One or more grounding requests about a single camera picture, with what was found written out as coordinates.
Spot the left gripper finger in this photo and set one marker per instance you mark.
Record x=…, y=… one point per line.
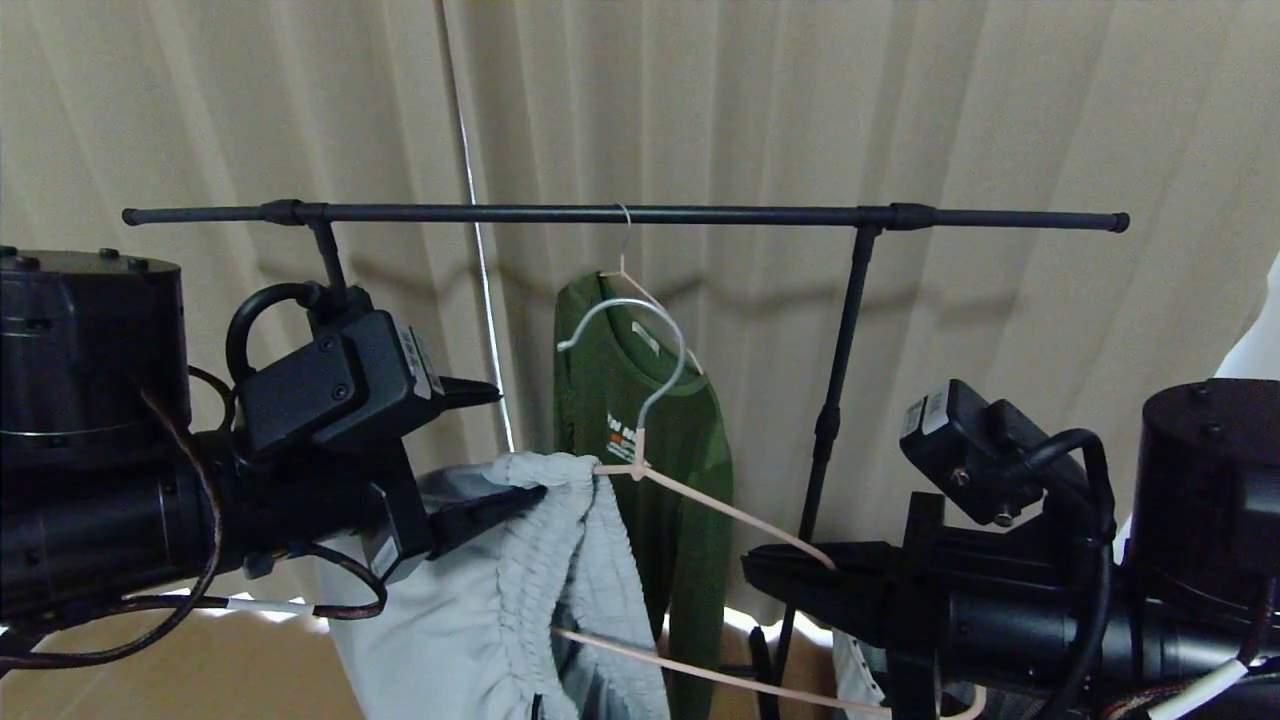
x=470, y=520
x=462, y=392

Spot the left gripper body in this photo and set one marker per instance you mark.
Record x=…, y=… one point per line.
x=300, y=520

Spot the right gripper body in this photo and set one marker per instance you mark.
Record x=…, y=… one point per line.
x=1000, y=620

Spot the pale grey shorts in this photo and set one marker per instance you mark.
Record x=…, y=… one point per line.
x=450, y=620

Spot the pink clothes hanger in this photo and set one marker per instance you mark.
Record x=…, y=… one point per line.
x=622, y=255
x=740, y=516

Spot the green long-sleeved shirt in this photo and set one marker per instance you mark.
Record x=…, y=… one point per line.
x=690, y=600

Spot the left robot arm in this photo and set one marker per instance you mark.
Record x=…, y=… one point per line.
x=90, y=400

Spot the black clothes rack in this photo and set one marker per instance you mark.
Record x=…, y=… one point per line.
x=700, y=214

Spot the beige curtain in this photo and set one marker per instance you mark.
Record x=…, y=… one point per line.
x=900, y=100

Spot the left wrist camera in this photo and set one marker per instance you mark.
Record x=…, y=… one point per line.
x=330, y=390

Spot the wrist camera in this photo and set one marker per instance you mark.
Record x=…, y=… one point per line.
x=970, y=450
x=330, y=390

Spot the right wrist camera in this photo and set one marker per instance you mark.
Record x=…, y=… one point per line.
x=970, y=450

